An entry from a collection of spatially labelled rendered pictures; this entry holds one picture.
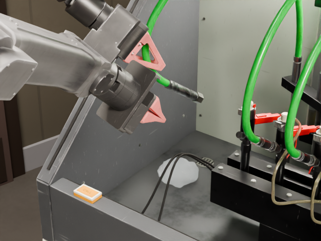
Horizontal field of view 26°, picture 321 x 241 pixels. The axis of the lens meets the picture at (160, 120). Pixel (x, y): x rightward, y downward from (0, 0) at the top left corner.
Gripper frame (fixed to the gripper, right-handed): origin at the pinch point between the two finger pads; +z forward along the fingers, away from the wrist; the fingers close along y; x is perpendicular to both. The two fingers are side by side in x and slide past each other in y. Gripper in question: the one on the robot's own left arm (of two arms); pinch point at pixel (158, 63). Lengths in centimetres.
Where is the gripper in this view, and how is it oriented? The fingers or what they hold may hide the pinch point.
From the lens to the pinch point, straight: 129.4
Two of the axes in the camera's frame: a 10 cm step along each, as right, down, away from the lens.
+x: -6.3, 7.7, 1.0
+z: 7.6, 5.7, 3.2
